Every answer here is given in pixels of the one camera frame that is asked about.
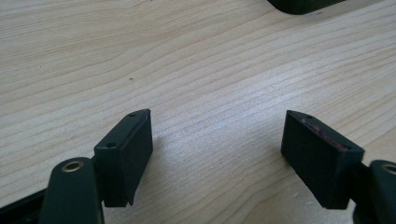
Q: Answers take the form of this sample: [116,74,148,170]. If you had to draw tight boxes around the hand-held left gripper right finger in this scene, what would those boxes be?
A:
[280,109,365,210]

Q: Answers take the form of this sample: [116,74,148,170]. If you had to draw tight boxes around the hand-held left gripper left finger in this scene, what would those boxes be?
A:
[93,108,154,208]

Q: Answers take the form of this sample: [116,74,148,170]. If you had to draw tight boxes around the dark flat object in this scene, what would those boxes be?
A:
[266,0,347,16]

